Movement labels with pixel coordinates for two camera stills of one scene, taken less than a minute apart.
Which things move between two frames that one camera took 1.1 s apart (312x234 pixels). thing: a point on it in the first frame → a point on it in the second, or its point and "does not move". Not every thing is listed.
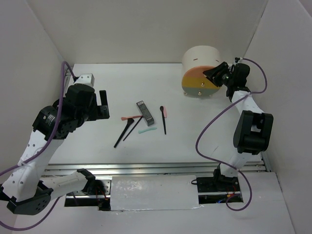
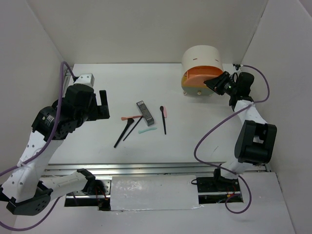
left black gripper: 101,111 does not move
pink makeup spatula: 165,111 does not move
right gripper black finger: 217,79 → 218,88
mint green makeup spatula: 141,131 does not move
